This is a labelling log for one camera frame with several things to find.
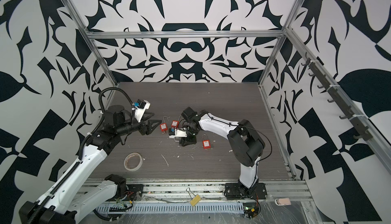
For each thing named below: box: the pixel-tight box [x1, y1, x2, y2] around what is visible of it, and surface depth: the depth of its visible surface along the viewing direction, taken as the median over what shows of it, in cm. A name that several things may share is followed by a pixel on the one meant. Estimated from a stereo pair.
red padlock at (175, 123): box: [171, 120, 180, 129], surface depth 98 cm
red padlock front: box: [201, 133, 212, 150], surface depth 91 cm
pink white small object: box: [274, 197, 292, 206], surface depth 72 cm
